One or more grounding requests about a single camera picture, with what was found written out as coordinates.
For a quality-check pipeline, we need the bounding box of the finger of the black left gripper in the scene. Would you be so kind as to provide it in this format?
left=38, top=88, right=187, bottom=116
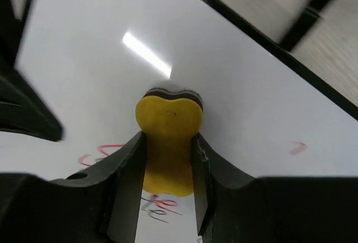
left=1, top=0, right=63, bottom=142

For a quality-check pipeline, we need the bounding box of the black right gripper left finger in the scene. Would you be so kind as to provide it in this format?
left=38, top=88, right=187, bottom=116
left=1, top=133, right=147, bottom=242

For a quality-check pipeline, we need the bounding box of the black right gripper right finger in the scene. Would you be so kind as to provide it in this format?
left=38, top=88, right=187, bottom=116
left=191, top=134, right=357, bottom=242

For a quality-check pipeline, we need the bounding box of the white dry-erase whiteboard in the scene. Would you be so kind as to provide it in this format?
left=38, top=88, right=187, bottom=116
left=1, top=0, right=357, bottom=242

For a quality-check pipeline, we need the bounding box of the yellow bone-shaped eraser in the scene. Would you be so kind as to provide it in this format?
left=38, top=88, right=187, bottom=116
left=135, top=87, right=204, bottom=197

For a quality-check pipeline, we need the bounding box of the folding metal easel stand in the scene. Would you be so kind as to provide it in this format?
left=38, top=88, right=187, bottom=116
left=279, top=0, right=331, bottom=52

